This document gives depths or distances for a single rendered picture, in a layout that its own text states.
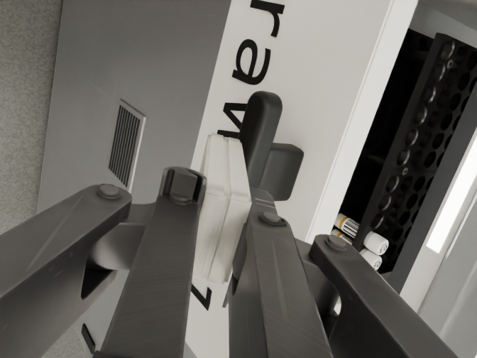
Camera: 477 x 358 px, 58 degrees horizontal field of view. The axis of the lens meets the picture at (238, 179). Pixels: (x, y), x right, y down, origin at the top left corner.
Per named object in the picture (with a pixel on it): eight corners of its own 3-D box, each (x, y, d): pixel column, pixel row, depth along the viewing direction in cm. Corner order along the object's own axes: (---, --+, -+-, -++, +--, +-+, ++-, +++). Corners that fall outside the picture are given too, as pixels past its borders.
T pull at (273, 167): (207, 236, 21) (223, 251, 20) (248, 86, 19) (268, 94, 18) (262, 230, 23) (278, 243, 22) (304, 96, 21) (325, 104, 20)
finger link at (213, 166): (203, 282, 13) (179, 277, 13) (209, 197, 20) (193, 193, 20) (228, 194, 12) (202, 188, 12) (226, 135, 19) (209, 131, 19)
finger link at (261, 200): (248, 251, 11) (356, 275, 11) (240, 182, 16) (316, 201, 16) (233, 299, 12) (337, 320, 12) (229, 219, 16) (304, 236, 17)
